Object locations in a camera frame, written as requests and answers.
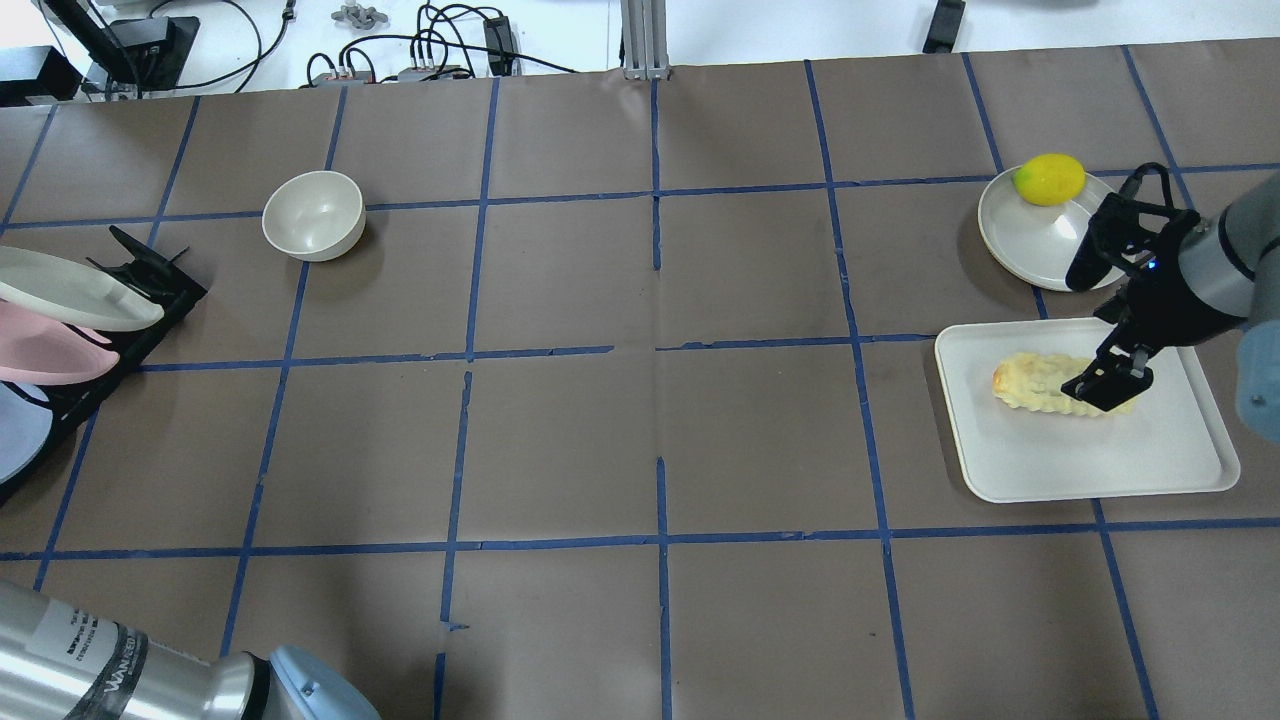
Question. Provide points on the black power adapter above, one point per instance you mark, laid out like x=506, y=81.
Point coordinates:
x=500, y=45

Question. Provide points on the white rectangular tray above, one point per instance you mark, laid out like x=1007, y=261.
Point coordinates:
x=1174, y=441

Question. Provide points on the pink plate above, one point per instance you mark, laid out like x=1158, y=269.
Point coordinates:
x=37, y=350

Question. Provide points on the aluminium frame post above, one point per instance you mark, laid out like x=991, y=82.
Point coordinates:
x=644, y=40

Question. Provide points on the black dish rack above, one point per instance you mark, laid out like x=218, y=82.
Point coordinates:
x=160, y=280

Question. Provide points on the blue plate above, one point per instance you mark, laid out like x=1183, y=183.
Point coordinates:
x=25, y=424

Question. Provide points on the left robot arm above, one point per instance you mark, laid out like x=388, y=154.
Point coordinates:
x=62, y=662

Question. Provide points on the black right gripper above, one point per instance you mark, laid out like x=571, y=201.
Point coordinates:
x=1168, y=298

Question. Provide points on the yellow lemon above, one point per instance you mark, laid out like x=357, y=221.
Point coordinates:
x=1049, y=179

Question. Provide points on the white shallow dish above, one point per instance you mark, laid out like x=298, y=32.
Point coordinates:
x=1036, y=243

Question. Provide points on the cream plate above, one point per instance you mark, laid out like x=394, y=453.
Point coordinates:
x=73, y=293

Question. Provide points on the cream bowl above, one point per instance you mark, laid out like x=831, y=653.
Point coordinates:
x=315, y=217

